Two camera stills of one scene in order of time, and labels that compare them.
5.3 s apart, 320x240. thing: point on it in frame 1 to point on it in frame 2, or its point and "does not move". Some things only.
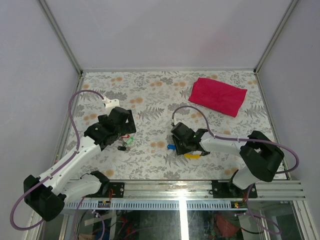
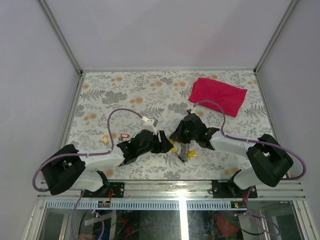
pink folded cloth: [217, 96] does not move
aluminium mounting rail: [201, 189] does not move
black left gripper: [130, 127] to [163, 146]
